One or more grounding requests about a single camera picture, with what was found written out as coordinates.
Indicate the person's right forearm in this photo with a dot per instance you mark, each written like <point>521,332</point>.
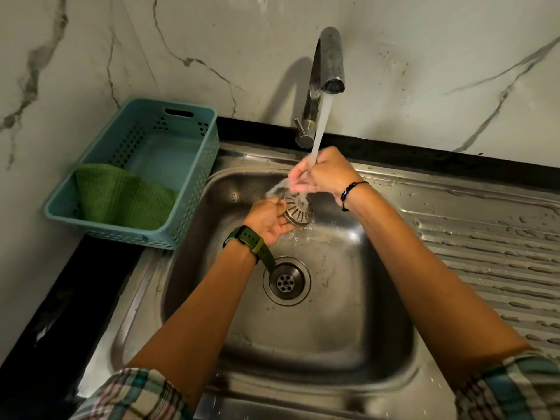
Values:
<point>428,279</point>

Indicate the chrome faucet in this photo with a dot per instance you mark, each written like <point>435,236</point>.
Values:
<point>326,61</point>

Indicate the person's right hand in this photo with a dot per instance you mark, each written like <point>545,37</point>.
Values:
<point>328,172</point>

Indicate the stainless steel sink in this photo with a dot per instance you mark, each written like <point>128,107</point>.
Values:
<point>341,310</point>

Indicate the teal plastic basket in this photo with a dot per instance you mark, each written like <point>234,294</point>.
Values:
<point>192,192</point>

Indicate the person's left forearm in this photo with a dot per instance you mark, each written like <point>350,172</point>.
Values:
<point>197,323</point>

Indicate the person's left hand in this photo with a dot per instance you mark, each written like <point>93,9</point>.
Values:
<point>267,218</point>

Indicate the plaid shirt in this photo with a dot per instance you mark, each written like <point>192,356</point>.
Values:
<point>131,398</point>

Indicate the metal sink drain flange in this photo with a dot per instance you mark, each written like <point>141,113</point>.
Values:
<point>286,282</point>

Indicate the green cleaning cloth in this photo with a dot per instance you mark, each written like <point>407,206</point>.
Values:
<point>122,196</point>

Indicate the metal sink strainer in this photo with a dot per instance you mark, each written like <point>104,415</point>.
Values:
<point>299,212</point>

